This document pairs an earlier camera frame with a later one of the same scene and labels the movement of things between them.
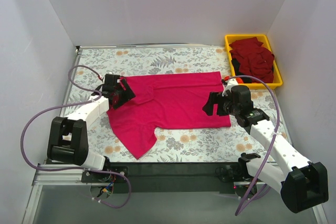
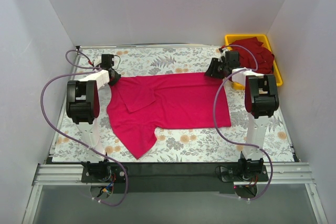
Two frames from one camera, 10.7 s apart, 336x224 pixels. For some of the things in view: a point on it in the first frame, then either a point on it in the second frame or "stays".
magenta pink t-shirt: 169,101 stays
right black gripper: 218,104 to 214,68
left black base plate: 91,177 stays
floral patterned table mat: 171,145 stays
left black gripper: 123,94 to 114,77
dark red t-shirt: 253,59 stays
